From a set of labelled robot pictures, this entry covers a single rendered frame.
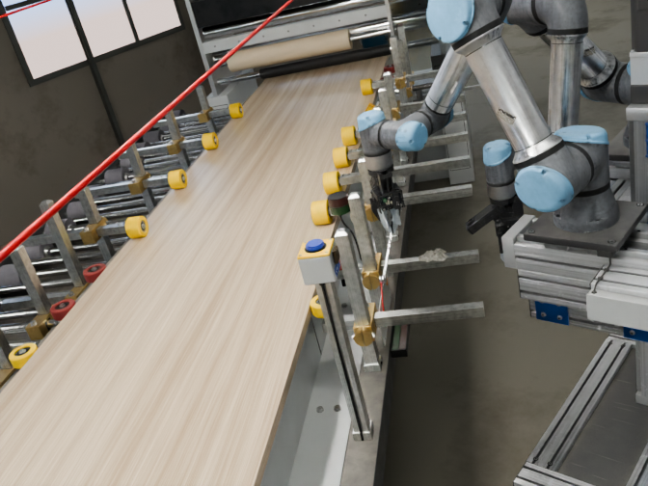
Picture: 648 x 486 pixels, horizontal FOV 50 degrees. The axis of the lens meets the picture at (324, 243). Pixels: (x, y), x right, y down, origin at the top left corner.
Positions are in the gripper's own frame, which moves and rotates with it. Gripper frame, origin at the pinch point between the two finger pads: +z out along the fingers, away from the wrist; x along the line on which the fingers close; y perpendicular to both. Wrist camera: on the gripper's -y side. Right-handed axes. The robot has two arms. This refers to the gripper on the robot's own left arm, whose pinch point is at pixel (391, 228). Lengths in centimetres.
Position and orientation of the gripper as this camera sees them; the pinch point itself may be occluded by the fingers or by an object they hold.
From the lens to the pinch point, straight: 202.6
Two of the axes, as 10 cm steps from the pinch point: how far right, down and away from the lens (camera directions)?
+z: 2.2, 8.7, 4.4
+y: 1.9, 4.0, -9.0
